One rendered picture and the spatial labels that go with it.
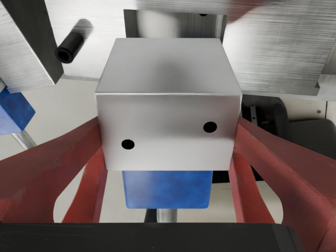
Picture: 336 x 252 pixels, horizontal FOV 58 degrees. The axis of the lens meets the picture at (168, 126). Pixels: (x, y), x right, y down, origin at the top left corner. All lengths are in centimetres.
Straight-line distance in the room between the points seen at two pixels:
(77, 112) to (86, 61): 134
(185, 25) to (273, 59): 6
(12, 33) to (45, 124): 144
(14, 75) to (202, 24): 16
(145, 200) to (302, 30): 12
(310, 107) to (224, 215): 62
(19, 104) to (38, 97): 127
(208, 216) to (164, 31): 33
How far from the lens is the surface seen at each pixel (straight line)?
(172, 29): 20
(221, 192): 48
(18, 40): 25
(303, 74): 19
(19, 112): 30
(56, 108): 157
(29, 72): 27
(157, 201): 16
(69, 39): 18
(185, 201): 16
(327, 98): 32
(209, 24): 20
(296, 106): 101
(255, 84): 19
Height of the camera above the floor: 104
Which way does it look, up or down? 46 degrees down
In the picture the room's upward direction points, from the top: 169 degrees counter-clockwise
